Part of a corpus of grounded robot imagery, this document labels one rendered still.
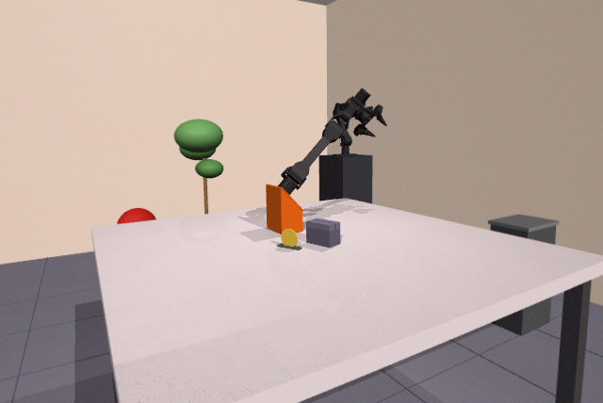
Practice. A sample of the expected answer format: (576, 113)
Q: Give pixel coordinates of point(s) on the gold coin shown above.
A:
(289, 238)

